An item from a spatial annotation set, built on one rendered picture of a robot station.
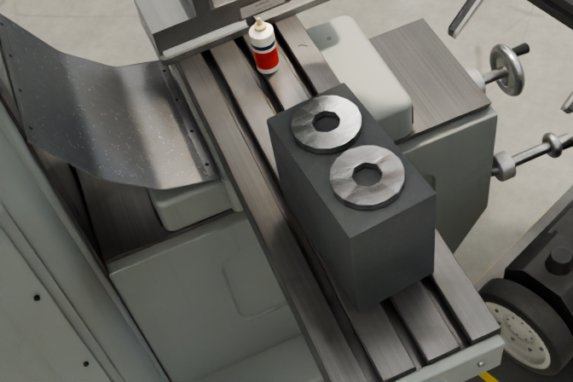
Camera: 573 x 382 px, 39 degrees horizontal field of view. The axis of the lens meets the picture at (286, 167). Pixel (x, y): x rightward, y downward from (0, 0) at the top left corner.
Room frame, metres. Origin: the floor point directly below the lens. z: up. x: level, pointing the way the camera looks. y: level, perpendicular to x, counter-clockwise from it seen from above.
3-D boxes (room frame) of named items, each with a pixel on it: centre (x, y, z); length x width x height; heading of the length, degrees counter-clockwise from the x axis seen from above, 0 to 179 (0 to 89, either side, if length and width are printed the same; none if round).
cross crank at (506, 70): (1.13, -0.46, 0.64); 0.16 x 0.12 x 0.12; 103
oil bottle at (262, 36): (0.99, -0.01, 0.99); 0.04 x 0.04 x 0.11
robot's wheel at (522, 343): (0.63, -0.37, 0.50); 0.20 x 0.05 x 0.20; 34
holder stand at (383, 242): (0.62, -0.08, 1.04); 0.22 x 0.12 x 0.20; 18
